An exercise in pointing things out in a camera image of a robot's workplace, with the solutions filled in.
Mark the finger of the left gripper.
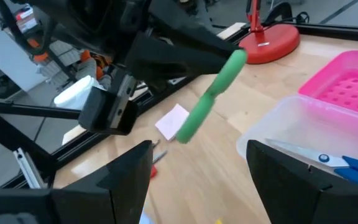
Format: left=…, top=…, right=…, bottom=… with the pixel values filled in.
left=149, top=0, right=244, bottom=58
left=125, top=30, right=235, bottom=91

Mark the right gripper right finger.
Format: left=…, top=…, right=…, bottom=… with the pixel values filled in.
left=246, top=139, right=358, bottom=224

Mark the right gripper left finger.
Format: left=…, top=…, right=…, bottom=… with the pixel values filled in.
left=0, top=140, right=154, bottom=224

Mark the pale pink sticky notepad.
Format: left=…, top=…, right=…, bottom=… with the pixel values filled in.
left=154, top=103, right=190, bottom=141

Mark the green marker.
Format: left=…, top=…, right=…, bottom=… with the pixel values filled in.
left=175, top=49, right=248, bottom=144

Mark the clear pencil box pink lid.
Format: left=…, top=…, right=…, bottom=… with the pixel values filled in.
left=236, top=50, right=358, bottom=184

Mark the shelf with orange bins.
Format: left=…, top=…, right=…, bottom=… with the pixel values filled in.
left=13, top=3, right=113, bottom=91

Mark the white bucket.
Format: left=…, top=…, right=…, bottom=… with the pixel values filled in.
left=53, top=75, right=105, bottom=110

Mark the silver aluminium bracket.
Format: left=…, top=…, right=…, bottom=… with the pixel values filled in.
left=13, top=147, right=44, bottom=190

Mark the black lamp cable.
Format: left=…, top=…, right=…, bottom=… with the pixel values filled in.
left=262, top=1, right=311, bottom=26

